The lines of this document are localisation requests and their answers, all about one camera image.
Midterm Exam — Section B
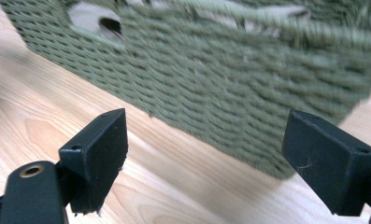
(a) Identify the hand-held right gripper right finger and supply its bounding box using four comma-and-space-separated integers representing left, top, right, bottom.
281, 109, 371, 217

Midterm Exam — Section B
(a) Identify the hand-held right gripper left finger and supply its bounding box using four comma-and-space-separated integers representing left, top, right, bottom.
58, 107, 129, 217

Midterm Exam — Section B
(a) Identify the green woven basket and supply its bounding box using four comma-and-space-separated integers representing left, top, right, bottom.
0, 0, 371, 181

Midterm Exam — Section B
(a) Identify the beige cloth garment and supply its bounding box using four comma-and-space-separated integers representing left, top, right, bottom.
66, 0, 310, 43

